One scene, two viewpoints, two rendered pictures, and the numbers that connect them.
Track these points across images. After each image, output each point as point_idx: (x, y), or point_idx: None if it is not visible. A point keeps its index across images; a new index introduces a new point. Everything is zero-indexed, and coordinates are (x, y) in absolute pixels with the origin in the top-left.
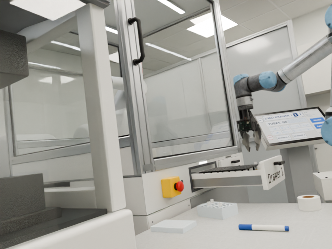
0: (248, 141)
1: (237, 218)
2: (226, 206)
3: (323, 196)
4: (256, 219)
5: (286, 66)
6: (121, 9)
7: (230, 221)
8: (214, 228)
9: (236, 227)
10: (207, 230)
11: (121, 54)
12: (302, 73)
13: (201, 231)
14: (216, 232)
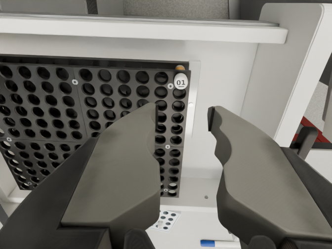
0: (147, 141)
1: (185, 214)
2: (172, 227)
3: (327, 138)
4: (211, 218)
5: None
6: None
7: (182, 223)
8: (171, 238)
9: (195, 235)
10: (167, 243)
11: None
12: None
13: (162, 245)
14: (180, 247)
